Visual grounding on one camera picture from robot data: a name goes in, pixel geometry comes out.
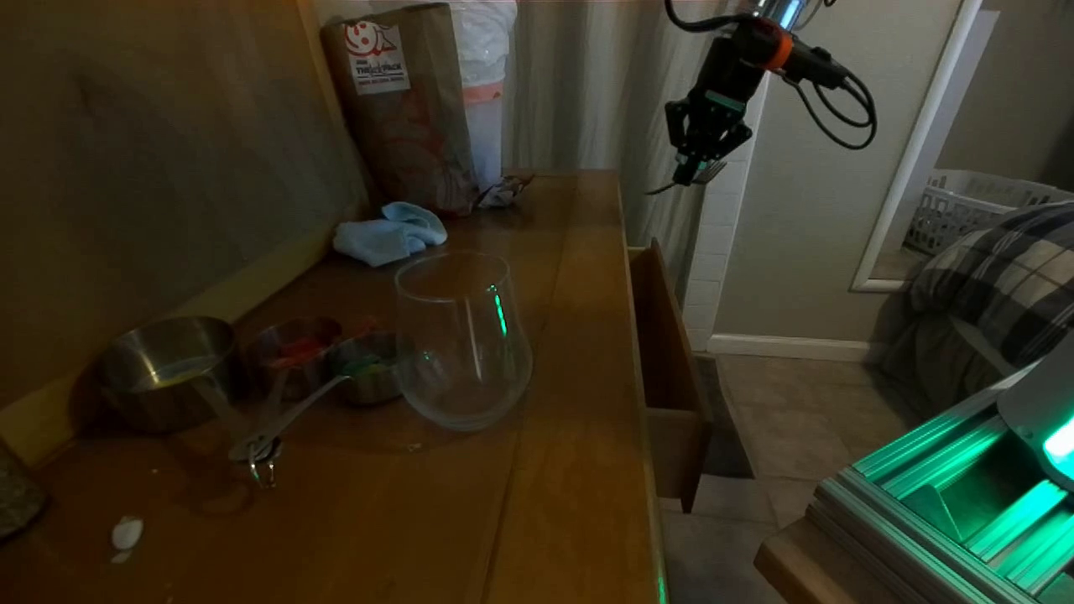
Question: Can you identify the white corner trim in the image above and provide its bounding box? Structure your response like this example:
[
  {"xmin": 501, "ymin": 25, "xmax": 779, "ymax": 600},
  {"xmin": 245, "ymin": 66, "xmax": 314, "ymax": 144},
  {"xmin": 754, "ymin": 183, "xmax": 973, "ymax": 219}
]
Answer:
[{"xmin": 682, "ymin": 79, "xmax": 782, "ymax": 354}]

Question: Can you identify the wooden dresser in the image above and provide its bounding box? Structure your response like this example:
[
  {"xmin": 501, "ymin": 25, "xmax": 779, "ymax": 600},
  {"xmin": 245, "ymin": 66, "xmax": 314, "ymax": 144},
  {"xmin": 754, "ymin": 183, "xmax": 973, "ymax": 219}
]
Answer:
[{"xmin": 0, "ymin": 167, "xmax": 671, "ymax": 604}]

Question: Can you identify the wooden back board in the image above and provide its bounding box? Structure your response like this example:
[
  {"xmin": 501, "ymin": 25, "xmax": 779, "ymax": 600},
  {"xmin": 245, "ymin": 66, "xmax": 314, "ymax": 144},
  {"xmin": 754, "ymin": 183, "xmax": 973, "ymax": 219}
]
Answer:
[{"xmin": 0, "ymin": 0, "xmax": 376, "ymax": 470}]

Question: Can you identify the large metal measuring cup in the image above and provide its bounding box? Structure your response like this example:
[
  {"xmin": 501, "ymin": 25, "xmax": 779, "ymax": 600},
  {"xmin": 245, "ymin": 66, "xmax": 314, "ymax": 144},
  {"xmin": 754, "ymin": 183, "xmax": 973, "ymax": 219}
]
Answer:
[{"xmin": 96, "ymin": 313, "xmax": 245, "ymax": 440}]

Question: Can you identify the white baseboard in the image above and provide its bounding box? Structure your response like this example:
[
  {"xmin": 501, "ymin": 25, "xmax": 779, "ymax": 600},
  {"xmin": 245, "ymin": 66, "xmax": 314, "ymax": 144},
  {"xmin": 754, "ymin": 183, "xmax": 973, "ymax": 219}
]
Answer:
[{"xmin": 708, "ymin": 329, "xmax": 875, "ymax": 366}]

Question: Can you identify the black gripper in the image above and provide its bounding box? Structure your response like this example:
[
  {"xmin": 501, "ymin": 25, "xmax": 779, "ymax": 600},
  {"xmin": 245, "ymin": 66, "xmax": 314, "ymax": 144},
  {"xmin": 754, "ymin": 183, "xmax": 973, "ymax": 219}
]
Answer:
[{"xmin": 661, "ymin": 16, "xmax": 782, "ymax": 187}]

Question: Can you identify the white laundry basket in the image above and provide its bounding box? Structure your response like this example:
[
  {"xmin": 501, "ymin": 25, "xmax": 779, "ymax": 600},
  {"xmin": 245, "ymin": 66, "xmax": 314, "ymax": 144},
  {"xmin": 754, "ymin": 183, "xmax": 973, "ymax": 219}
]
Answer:
[{"xmin": 899, "ymin": 163, "xmax": 1074, "ymax": 261}]

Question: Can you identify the plaid blanket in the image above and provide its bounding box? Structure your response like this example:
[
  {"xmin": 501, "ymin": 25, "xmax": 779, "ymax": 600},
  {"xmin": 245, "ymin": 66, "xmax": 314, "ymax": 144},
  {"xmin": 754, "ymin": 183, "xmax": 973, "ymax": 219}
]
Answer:
[{"xmin": 869, "ymin": 199, "xmax": 1074, "ymax": 408}]

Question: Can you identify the small dark tangled object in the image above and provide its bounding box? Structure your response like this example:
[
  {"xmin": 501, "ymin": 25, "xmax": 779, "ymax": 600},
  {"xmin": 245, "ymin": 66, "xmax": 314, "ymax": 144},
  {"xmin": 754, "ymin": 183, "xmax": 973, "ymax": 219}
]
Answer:
[{"xmin": 472, "ymin": 171, "xmax": 541, "ymax": 219}]

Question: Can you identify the metal measuring cup green inside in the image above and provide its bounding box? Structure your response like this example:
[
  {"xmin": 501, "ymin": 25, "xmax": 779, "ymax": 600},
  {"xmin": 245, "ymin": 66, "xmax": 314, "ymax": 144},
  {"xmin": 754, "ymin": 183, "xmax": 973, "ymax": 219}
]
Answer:
[{"xmin": 224, "ymin": 329, "xmax": 407, "ymax": 470}]

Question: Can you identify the black cable with orange connector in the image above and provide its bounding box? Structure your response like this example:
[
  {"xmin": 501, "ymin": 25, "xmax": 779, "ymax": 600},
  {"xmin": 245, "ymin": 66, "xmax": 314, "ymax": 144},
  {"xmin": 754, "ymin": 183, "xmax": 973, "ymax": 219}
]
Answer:
[{"xmin": 661, "ymin": 0, "xmax": 881, "ymax": 154}]

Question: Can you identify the aluminium frame robot table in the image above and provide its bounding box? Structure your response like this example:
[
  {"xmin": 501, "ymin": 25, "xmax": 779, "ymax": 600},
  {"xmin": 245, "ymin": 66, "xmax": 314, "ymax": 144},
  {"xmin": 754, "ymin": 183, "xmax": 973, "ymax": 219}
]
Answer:
[{"xmin": 752, "ymin": 366, "xmax": 1074, "ymax": 604}]

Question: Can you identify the clear stemless glass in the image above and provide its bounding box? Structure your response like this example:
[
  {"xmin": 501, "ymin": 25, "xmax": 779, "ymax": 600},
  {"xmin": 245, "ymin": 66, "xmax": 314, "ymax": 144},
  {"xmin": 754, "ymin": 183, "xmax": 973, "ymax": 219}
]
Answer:
[{"xmin": 388, "ymin": 247, "xmax": 538, "ymax": 435}]

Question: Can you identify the wooden drawer with round knob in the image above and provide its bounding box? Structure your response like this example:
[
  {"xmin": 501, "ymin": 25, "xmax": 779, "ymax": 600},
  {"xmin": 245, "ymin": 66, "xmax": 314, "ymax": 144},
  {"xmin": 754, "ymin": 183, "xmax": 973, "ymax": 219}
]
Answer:
[{"xmin": 624, "ymin": 243, "xmax": 711, "ymax": 517}]

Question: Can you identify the brown paper bag with label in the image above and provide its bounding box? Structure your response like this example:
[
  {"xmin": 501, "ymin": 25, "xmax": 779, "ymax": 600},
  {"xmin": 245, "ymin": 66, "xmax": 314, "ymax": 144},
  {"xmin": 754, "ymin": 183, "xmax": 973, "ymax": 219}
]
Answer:
[{"xmin": 319, "ymin": 0, "xmax": 483, "ymax": 219}]

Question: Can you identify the white bin with plastic bag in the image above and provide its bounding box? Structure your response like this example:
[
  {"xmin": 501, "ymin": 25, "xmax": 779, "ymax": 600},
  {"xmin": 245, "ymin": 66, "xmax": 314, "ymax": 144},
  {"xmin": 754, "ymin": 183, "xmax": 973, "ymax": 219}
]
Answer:
[{"xmin": 447, "ymin": 0, "xmax": 525, "ymax": 187}]

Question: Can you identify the light blue crumpled cloth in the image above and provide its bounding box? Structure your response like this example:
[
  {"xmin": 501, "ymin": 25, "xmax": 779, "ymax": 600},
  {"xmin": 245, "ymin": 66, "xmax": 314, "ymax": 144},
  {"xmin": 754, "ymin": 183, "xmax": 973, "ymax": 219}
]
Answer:
[{"xmin": 329, "ymin": 199, "xmax": 453, "ymax": 272}]

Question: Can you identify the beige curtain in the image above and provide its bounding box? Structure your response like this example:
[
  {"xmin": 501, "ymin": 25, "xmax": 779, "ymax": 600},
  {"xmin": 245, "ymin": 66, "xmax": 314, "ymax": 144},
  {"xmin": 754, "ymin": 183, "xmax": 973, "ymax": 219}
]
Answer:
[{"xmin": 508, "ymin": 0, "xmax": 752, "ymax": 302}]

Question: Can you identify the white door frame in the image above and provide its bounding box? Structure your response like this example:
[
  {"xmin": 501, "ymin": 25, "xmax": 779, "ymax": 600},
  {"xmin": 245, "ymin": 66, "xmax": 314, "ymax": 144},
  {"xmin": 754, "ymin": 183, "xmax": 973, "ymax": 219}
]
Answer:
[{"xmin": 849, "ymin": 0, "xmax": 1002, "ymax": 296}]

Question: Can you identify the metal measuring cup orange inside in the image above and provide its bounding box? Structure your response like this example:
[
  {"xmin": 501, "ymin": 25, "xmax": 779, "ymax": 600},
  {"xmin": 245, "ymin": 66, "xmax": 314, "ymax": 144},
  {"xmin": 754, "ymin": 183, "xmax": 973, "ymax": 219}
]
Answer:
[{"xmin": 243, "ymin": 317, "xmax": 347, "ymax": 484}]

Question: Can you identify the small white crumpled scrap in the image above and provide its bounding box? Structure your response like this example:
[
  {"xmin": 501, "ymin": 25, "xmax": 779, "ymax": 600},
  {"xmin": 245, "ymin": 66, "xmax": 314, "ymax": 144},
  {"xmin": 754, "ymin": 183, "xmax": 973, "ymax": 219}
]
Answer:
[{"xmin": 107, "ymin": 515, "xmax": 150, "ymax": 563}]

